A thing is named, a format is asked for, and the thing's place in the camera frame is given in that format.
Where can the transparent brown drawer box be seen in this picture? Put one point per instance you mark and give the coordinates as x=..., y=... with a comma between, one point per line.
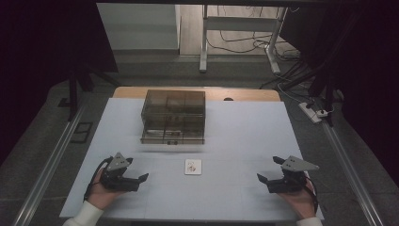
x=173, y=116

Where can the black curtain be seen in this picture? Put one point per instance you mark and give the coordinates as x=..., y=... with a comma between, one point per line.
x=360, y=78
x=37, y=62

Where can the black floor frame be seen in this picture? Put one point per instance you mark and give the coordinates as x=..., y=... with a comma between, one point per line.
x=81, y=132

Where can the aluminium floor rail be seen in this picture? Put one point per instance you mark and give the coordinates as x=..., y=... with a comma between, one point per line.
x=353, y=172
x=47, y=169

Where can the person's left hand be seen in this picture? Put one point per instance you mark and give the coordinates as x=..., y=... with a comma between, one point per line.
x=99, y=194

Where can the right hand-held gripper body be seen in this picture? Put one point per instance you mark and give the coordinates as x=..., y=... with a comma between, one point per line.
x=290, y=182

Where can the small white card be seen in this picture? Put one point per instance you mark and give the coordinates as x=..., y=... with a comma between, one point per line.
x=193, y=166

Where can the white cabinet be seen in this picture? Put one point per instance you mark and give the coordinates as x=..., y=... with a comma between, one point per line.
x=138, y=26

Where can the white power strip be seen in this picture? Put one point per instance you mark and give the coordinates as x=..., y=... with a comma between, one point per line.
x=309, y=112

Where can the black stand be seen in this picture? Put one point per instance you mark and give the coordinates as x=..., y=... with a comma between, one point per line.
x=73, y=94
x=327, y=94

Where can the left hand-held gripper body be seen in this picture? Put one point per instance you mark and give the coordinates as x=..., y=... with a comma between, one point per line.
x=116, y=180

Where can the person's right hand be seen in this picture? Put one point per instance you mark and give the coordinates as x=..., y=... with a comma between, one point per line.
x=298, y=202

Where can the white table mat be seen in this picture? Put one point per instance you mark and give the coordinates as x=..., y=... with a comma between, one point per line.
x=238, y=132

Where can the white desk frame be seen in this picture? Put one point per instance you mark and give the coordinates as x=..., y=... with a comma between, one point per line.
x=238, y=23

